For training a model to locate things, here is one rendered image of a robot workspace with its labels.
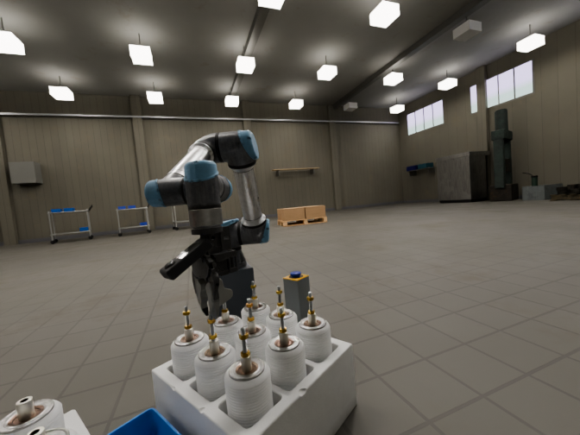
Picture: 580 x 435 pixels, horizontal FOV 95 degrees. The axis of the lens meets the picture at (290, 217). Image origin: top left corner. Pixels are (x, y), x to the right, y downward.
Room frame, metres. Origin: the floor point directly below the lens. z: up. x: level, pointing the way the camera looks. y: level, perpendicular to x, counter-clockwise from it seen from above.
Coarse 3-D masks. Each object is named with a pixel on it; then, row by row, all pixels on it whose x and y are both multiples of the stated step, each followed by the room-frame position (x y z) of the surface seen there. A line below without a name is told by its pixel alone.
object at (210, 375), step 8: (232, 352) 0.61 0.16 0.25; (200, 360) 0.59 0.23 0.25; (224, 360) 0.58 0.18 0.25; (232, 360) 0.60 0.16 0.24; (200, 368) 0.57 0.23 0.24; (208, 368) 0.57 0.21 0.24; (216, 368) 0.57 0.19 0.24; (224, 368) 0.58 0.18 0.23; (200, 376) 0.58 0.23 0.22; (208, 376) 0.57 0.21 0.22; (216, 376) 0.57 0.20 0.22; (200, 384) 0.58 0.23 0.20; (208, 384) 0.57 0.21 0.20; (216, 384) 0.57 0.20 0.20; (200, 392) 0.58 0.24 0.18; (208, 392) 0.57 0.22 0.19; (216, 392) 0.57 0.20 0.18; (224, 392) 0.58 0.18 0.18
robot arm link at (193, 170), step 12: (192, 168) 0.59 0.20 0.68; (204, 168) 0.60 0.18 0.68; (216, 168) 0.62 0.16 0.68; (192, 180) 0.59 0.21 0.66; (204, 180) 0.59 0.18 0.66; (216, 180) 0.62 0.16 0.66; (192, 192) 0.59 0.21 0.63; (204, 192) 0.59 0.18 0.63; (216, 192) 0.61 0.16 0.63; (192, 204) 0.59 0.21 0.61; (204, 204) 0.59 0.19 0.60; (216, 204) 0.61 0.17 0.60
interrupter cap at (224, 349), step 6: (204, 348) 0.63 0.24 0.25; (222, 348) 0.63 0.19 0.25; (228, 348) 0.62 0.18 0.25; (204, 354) 0.61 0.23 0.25; (210, 354) 0.61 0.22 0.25; (216, 354) 0.61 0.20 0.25; (222, 354) 0.60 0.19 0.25; (204, 360) 0.58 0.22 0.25; (210, 360) 0.58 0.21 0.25; (216, 360) 0.58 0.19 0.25
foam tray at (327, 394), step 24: (336, 360) 0.66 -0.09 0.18; (168, 384) 0.62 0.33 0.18; (192, 384) 0.62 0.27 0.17; (312, 384) 0.58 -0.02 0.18; (336, 384) 0.65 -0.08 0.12; (168, 408) 0.63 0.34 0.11; (192, 408) 0.55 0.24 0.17; (216, 408) 0.53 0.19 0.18; (288, 408) 0.52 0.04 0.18; (312, 408) 0.57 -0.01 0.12; (336, 408) 0.64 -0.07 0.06; (192, 432) 0.55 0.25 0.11; (216, 432) 0.49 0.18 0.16; (240, 432) 0.46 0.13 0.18; (264, 432) 0.46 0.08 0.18; (288, 432) 0.51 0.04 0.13; (312, 432) 0.57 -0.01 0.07
